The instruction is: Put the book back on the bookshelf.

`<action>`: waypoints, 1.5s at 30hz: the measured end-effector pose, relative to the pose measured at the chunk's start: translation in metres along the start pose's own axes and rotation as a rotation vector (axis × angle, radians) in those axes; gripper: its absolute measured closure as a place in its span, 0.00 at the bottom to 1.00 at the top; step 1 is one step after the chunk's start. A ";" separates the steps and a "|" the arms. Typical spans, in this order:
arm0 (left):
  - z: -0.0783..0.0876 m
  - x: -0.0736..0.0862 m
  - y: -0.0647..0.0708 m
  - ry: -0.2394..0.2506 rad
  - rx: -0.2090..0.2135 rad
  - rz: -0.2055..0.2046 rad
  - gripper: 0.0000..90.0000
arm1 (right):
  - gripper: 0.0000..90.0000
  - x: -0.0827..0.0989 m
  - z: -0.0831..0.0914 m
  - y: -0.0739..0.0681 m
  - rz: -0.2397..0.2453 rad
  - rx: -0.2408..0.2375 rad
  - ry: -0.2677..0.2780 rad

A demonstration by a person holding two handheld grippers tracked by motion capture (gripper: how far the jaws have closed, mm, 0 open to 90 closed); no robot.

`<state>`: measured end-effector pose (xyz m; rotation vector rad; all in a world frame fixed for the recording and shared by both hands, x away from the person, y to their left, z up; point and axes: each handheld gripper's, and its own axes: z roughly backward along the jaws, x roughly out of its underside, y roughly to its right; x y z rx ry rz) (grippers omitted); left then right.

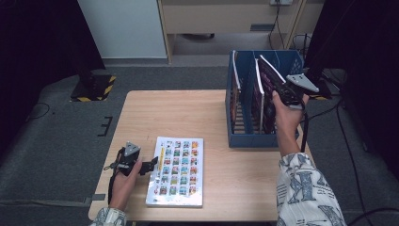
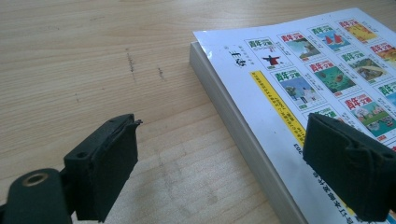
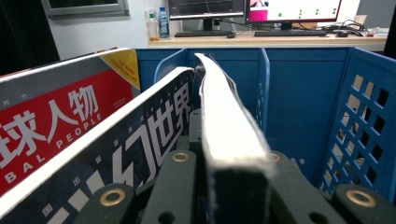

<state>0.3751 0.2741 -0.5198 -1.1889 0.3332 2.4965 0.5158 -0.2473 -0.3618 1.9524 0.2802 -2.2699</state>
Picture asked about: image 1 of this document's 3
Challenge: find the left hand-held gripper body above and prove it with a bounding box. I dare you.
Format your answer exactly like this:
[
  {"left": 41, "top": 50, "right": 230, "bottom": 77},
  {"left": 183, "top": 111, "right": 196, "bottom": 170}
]
[{"left": 117, "top": 141, "right": 143, "bottom": 177}]

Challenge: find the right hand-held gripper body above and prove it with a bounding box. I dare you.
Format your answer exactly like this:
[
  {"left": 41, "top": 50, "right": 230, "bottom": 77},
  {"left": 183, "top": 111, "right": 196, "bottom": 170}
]
[{"left": 277, "top": 73, "right": 320, "bottom": 110}]

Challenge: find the dark purple magazine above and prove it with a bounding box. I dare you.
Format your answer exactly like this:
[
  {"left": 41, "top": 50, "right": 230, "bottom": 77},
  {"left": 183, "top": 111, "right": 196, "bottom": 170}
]
[{"left": 230, "top": 50, "right": 243, "bottom": 126}]

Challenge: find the blue file rack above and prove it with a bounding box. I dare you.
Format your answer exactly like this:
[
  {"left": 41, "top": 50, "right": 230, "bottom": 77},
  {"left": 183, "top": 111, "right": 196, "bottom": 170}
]
[{"left": 225, "top": 49, "right": 304, "bottom": 149}]

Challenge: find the person's left hand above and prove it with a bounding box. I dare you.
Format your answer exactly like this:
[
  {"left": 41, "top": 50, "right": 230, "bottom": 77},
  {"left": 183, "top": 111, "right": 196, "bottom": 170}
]
[{"left": 107, "top": 157, "right": 144, "bottom": 212}]

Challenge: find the person's right hand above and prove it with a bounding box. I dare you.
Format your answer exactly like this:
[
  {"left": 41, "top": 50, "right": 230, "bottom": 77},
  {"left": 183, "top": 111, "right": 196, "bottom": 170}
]
[{"left": 272, "top": 90, "right": 311, "bottom": 137}]

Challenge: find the black striped stand base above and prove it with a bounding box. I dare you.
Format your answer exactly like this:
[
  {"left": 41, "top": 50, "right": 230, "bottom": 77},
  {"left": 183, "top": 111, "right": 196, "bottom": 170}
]
[
  {"left": 305, "top": 67, "right": 333, "bottom": 102},
  {"left": 69, "top": 70, "right": 117, "bottom": 103}
]

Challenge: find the black curtain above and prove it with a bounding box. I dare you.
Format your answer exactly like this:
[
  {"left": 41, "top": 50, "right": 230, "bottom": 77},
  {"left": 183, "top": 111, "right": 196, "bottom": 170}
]
[
  {"left": 0, "top": 0, "right": 106, "bottom": 164},
  {"left": 302, "top": 0, "right": 399, "bottom": 172}
]

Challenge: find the light wooden desk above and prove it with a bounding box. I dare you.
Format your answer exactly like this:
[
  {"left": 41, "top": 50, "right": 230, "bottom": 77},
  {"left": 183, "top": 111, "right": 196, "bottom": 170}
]
[{"left": 156, "top": 0, "right": 326, "bottom": 65}]

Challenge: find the white cabinet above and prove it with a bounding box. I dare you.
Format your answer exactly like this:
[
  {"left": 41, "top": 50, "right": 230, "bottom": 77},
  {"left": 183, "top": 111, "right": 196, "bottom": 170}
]
[{"left": 76, "top": 0, "right": 168, "bottom": 59}]

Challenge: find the black floor cable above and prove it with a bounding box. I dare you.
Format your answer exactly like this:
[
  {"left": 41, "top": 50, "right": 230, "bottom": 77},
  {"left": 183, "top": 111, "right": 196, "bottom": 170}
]
[
  {"left": 309, "top": 103, "right": 342, "bottom": 120},
  {"left": 347, "top": 206, "right": 399, "bottom": 226},
  {"left": 336, "top": 105, "right": 367, "bottom": 218},
  {"left": 29, "top": 102, "right": 51, "bottom": 121}
]

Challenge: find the left hand-held gripper cable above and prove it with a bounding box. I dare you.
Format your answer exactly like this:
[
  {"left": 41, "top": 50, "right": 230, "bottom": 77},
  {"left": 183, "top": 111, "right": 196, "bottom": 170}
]
[{"left": 103, "top": 147, "right": 126, "bottom": 205}]

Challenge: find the hand-held gripper cable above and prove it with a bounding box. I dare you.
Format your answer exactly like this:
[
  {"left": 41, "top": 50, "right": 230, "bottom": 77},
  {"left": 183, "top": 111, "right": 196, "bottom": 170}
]
[
  {"left": 299, "top": 100, "right": 311, "bottom": 153},
  {"left": 103, "top": 147, "right": 126, "bottom": 205}
]

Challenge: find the black looped cable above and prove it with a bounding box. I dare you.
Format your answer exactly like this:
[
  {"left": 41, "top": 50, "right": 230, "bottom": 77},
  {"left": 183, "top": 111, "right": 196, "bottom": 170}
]
[{"left": 292, "top": 32, "right": 311, "bottom": 59}]

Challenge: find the right hand-held gripper cable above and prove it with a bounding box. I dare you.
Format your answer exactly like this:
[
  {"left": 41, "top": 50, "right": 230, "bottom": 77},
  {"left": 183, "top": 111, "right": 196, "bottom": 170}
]
[{"left": 299, "top": 100, "right": 311, "bottom": 153}]

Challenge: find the black power cable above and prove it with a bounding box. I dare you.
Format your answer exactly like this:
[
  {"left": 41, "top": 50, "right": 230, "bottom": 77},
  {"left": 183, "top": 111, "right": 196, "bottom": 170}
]
[{"left": 267, "top": 4, "right": 285, "bottom": 50}]

